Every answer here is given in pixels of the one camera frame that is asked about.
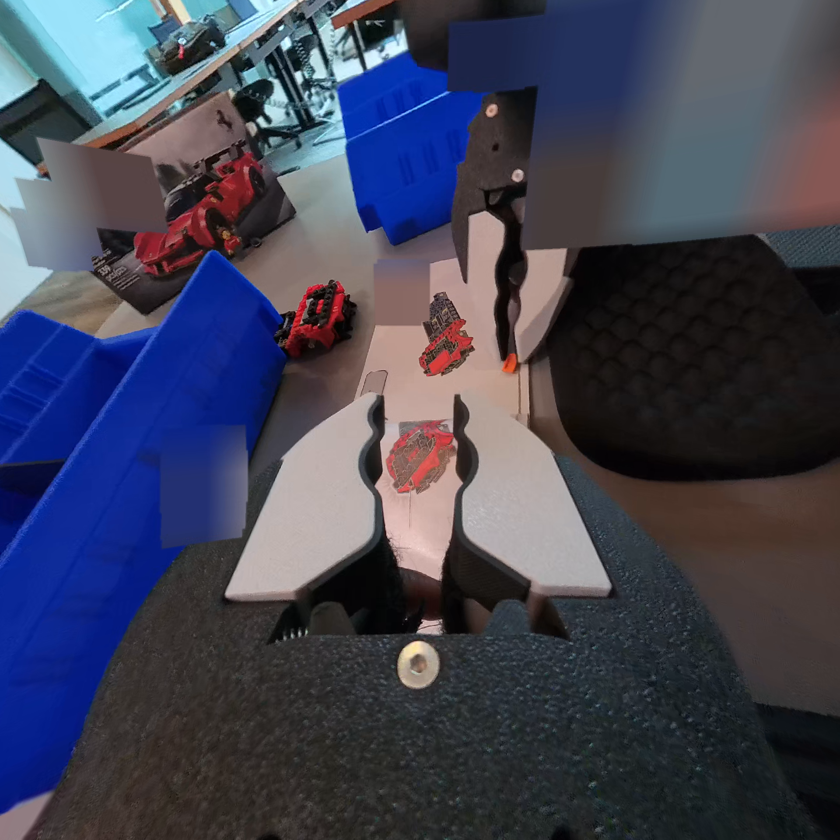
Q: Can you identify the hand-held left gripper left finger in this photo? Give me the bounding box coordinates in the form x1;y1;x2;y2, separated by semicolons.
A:
225;392;388;635

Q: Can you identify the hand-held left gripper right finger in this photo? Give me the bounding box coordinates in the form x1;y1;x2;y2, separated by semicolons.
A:
444;392;614;635

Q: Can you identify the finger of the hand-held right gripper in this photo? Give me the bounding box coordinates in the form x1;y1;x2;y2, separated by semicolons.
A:
512;248;577;364
466;209;515;360

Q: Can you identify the blue plastic storage bin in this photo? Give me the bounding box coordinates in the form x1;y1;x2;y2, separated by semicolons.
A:
336;51;488;248
0;249;291;811

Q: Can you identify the lego instruction booklet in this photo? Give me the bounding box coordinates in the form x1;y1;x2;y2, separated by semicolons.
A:
357;258;532;572

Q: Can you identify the red and black lego car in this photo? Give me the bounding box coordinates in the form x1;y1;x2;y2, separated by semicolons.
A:
274;280;359;359

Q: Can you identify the lego set box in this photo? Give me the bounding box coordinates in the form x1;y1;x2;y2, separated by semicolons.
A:
88;91;298;316

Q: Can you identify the black dimpled cushion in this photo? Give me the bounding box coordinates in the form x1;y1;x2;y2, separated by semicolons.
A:
548;226;840;481

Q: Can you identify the black swivel chair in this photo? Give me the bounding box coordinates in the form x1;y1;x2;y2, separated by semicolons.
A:
231;79;304;155

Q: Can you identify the black mesh office chair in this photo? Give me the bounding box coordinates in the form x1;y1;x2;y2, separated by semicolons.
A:
761;226;840;309

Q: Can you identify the wooden-edged desk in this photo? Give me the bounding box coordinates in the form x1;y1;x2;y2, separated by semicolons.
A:
72;0;319;151

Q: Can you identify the black backpack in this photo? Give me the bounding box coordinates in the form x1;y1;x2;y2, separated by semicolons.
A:
152;21;228;76

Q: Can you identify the dark cabinet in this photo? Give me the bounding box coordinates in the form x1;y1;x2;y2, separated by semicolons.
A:
0;79;93;153

